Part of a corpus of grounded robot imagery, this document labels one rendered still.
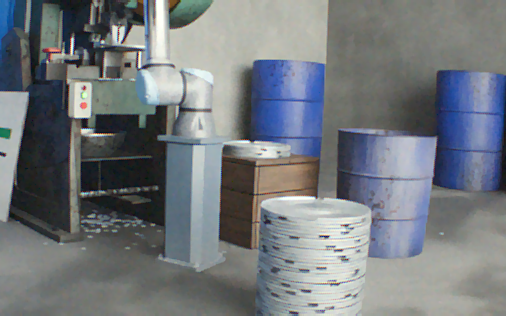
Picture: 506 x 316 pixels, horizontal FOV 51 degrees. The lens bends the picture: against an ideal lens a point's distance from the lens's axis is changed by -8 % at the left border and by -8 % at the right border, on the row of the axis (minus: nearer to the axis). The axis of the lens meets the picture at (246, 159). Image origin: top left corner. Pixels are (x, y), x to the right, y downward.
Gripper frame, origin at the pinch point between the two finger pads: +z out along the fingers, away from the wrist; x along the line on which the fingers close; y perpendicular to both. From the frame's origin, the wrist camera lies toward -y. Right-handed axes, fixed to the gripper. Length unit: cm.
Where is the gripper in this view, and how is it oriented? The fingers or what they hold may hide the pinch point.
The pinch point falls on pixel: (117, 43)
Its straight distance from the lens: 248.1
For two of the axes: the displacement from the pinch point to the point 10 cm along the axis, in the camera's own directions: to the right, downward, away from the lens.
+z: -0.4, 9.9, 1.1
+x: -7.0, 0.5, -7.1
